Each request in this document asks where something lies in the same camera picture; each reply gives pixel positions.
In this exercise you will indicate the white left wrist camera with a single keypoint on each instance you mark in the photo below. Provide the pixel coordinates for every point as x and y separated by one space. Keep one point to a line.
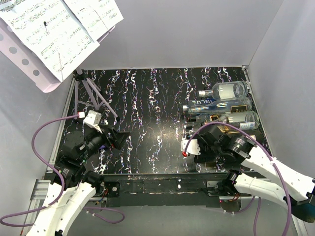
92 120

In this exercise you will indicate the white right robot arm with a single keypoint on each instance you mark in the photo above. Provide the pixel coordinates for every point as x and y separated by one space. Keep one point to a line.
282 185

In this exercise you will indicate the lilac music stand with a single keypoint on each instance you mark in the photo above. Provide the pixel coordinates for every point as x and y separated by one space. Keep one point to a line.
12 47

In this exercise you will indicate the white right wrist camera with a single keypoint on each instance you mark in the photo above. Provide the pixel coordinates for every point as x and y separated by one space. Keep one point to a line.
191 147

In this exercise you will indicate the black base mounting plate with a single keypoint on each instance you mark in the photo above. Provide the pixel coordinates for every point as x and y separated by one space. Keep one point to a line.
190 189

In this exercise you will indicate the large sheet music page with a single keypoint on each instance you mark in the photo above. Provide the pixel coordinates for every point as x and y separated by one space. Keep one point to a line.
51 31

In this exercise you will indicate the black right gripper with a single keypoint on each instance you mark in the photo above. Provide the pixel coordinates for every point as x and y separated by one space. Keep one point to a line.
204 157

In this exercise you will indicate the blue clear tall bottle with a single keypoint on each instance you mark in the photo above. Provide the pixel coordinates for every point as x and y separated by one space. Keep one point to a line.
219 107

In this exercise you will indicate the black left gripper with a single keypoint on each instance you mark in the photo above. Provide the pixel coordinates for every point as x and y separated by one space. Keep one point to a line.
117 139

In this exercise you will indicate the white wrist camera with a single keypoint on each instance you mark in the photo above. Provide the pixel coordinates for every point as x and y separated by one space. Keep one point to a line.
191 147
92 120

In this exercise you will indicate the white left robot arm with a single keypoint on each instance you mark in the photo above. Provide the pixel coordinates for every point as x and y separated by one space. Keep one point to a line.
64 201

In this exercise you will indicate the clear square bottle white label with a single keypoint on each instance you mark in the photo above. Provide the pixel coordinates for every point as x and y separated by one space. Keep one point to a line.
226 90

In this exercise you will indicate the clear bottle black cork cap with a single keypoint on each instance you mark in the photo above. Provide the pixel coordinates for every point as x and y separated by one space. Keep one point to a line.
242 120

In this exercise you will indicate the small sheet music page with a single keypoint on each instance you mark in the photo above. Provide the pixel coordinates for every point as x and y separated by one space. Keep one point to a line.
96 16

